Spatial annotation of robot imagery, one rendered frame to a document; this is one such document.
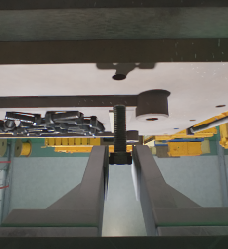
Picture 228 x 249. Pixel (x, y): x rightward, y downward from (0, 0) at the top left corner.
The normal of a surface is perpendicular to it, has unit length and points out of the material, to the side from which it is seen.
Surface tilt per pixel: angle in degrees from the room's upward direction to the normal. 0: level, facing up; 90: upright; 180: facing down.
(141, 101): 90
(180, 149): 90
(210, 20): 90
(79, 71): 0
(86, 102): 90
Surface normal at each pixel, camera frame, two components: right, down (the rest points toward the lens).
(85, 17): -0.01, -0.19
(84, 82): 0.01, 0.98
